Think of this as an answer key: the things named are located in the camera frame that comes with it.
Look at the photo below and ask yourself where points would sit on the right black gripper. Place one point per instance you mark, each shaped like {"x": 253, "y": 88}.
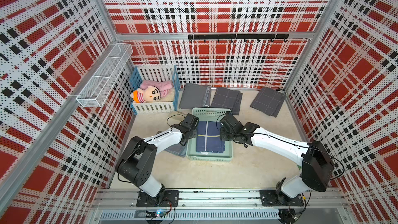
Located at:
{"x": 223, "y": 134}

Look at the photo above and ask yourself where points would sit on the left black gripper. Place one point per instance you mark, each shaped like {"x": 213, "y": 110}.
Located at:
{"x": 195, "y": 133}

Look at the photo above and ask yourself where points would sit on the mint green plastic basket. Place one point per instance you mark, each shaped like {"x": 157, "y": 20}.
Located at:
{"x": 215, "y": 115}

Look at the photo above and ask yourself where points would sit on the blue striped pillowcase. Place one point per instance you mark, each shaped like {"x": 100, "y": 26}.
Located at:
{"x": 208, "y": 139}

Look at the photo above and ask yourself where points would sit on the beige grey pillowcase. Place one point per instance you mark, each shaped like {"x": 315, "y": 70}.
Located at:
{"x": 175, "y": 149}

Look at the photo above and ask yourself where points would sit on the grey checked pillowcase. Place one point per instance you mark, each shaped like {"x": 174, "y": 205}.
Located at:
{"x": 227, "y": 98}
{"x": 268, "y": 101}

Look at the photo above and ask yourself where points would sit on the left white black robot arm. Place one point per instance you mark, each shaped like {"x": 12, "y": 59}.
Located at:
{"x": 137, "y": 160}

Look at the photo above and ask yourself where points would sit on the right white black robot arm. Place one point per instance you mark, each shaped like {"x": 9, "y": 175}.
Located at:
{"x": 316, "y": 164}

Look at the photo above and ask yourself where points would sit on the plain grey folded pillowcase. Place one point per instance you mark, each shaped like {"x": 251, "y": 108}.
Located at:
{"x": 195, "y": 95}

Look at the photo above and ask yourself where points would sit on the white blue slatted crate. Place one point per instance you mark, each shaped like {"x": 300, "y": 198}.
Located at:
{"x": 158, "y": 74}

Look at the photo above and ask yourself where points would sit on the pink plush doll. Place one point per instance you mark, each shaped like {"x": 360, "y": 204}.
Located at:
{"x": 150, "y": 91}

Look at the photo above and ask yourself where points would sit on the green circuit board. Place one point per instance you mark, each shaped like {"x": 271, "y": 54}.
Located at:
{"x": 155, "y": 214}

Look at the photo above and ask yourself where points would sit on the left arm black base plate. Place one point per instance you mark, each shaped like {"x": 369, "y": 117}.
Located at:
{"x": 165, "y": 198}

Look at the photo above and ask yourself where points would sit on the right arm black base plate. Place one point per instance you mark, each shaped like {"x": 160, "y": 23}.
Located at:
{"x": 271, "y": 198}

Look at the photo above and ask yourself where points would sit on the black wall hook rail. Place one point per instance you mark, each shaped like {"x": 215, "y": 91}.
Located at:
{"x": 272, "y": 36}

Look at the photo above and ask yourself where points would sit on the white wire mesh shelf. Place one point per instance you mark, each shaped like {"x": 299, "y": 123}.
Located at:
{"x": 111, "y": 64}

